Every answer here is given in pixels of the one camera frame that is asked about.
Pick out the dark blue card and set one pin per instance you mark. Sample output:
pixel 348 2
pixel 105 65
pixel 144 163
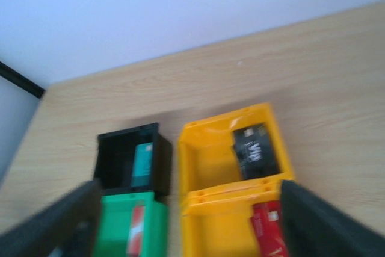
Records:
pixel 254 152

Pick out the teal card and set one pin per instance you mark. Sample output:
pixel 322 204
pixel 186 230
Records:
pixel 142 165

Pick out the green bin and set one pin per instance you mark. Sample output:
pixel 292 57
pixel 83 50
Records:
pixel 115 221

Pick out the black bin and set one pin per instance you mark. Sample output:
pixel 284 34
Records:
pixel 115 158

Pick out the red white card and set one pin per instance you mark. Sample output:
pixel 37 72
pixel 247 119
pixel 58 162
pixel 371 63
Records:
pixel 136 231

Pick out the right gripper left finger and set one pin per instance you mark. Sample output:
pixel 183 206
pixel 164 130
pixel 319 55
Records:
pixel 69 224

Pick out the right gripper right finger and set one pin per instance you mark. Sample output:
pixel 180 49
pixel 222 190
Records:
pixel 313 227

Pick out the yellow bin back right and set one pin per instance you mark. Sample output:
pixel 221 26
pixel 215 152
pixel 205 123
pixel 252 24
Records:
pixel 207 162

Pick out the yellow bin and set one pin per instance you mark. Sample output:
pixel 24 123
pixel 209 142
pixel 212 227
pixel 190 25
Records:
pixel 219 224
pixel 207 162

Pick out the yellow bin middle right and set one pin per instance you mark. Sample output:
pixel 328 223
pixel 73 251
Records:
pixel 219 224

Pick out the black aluminium frame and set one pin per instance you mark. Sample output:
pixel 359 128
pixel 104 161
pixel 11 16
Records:
pixel 21 81

